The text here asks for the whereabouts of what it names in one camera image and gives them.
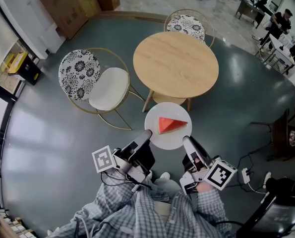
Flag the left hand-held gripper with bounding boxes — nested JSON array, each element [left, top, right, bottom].
[[92, 129, 156, 193]]

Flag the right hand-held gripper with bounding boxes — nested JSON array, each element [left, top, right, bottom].
[[179, 135, 238, 195]]

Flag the round white plate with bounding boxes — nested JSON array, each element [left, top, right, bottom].
[[144, 102, 193, 150]]

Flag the red watermelon slice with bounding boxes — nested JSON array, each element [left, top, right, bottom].
[[158, 117, 189, 135]]

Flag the person's right forearm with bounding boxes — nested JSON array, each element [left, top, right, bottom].
[[195, 181, 234, 238]]

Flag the person's left forearm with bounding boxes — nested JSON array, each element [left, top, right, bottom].
[[70, 169, 150, 233]]

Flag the round wooden table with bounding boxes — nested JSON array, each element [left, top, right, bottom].
[[132, 31, 220, 113]]

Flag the person's jeans legs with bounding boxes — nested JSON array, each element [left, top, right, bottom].
[[151, 177, 182, 203]]

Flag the white seat cushion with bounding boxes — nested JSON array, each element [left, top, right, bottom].
[[88, 67, 130, 111]]

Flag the white power strip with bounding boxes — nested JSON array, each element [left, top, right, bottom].
[[241, 168, 251, 184]]

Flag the person's checked shirt torso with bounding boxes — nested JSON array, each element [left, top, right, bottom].
[[107, 187, 200, 238]]

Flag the white plastic object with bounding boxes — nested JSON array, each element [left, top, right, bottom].
[[263, 172, 272, 189]]

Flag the dark wooden chair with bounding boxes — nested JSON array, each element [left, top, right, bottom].
[[250, 107, 295, 161]]

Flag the floral round back cushion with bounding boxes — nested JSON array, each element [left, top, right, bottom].
[[166, 14, 206, 42], [58, 49, 101, 101]]

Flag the black framed screen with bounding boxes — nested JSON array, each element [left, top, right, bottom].
[[236, 177, 295, 238]]

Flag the white metal-legged table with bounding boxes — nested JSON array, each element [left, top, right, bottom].
[[256, 33, 295, 75]]

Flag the black bin with yellow lid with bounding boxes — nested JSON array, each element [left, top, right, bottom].
[[7, 51, 41, 86]]

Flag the grey office desk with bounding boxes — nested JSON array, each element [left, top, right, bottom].
[[235, 0, 267, 29]]

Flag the large flat cardboard sheet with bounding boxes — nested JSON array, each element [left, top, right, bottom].
[[37, 0, 89, 40]]

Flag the gold wire chair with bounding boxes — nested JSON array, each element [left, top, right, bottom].
[[163, 8, 216, 49], [58, 47, 145, 131]]

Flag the thick black cable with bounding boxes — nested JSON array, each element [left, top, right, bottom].
[[211, 219, 241, 233]]

